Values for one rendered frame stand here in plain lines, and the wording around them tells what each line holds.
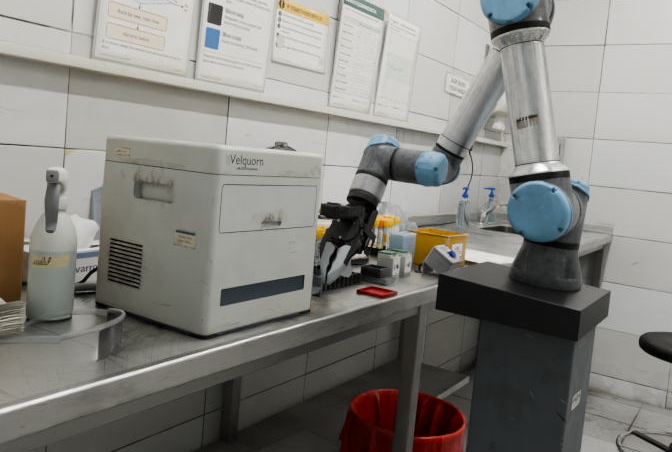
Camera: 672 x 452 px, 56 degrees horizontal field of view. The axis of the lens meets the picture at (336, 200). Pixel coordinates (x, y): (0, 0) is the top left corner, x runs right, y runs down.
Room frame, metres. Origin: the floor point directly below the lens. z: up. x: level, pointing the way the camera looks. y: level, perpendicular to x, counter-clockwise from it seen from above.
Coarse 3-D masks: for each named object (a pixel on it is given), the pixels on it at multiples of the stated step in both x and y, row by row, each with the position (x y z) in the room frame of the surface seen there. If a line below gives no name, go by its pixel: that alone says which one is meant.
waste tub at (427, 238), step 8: (416, 232) 1.86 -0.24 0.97; (424, 232) 1.84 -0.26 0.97; (432, 232) 1.97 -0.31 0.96; (440, 232) 1.95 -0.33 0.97; (448, 232) 1.94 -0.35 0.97; (456, 232) 1.92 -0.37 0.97; (416, 240) 1.86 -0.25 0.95; (424, 240) 1.84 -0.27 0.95; (432, 240) 1.83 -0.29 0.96; (440, 240) 1.81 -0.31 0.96; (448, 240) 1.80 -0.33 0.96; (456, 240) 1.84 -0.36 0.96; (464, 240) 1.89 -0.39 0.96; (416, 248) 1.86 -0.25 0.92; (424, 248) 1.84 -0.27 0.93; (456, 248) 1.85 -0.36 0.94; (464, 248) 1.89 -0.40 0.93; (416, 256) 1.85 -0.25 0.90; (424, 256) 1.84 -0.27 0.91; (464, 256) 1.90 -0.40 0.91; (416, 264) 1.85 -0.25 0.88
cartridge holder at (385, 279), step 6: (372, 264) 1.58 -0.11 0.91; (366, 270) 1.54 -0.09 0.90; (372, 270) 1.53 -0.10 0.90; (378, 270) 1.52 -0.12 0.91; (384, 270) 1.54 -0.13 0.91; (366, 276) 1.53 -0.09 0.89; (372, 276) 1.53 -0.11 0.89; (378, 276) 1.52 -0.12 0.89; (384, 276) 1.54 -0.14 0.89; (390, 276) 1.56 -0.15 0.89; (378, 282) 1.52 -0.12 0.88; (384, 282) 1.51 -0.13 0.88; (390, 282) 1.53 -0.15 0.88
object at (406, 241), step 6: (390, 234) 1.73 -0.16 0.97; (396, 234) 1.72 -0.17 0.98; (402, 234) 1.74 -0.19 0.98; (408, 234) 1.75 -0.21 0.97; (414, 234) 1.79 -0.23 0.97; (390, 240) 1.73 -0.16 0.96; (396, 240) 1.72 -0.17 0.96; (402, 240) 1.71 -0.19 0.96; (408, 240) 1.75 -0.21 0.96; (414, 240) 1.79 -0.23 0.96; (390, 246) 1.73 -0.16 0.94; (396, 246) 1.72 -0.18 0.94; (402, 246) 1.71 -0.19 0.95; (408, 246) 1.75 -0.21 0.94; (414, 246) 1.80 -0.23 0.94; (414, 252) 1.80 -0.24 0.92
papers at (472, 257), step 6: (468, 252) 2.13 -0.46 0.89; (474, 252) 2.14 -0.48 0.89; (480, 252) 2.16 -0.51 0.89; (468, 258) 1.99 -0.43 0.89; (474, 258) 2.00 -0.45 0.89; (480, 258) 2.01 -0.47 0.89; (486, 258) 2.02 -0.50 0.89; (492, 258) 2.03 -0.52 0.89; (498, 258) 2.05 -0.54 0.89; (504, 258) 2.06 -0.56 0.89; (510, 258) 2.08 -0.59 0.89; (504, 264) 1.96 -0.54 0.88; (510, 264) 2.00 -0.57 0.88
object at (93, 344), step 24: (72, 312) 0.94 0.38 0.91; (96, 312) 0.93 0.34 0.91; (120, 312) 0.90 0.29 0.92; (24, 336) 0.79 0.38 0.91; (48, 336) 0.79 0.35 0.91; (72, 336) 0.79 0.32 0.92; (96, 336) 0.82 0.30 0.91; (120, 336) 0.87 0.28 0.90; (72, 360) 0.80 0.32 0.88; (96, 360) 0.82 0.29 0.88
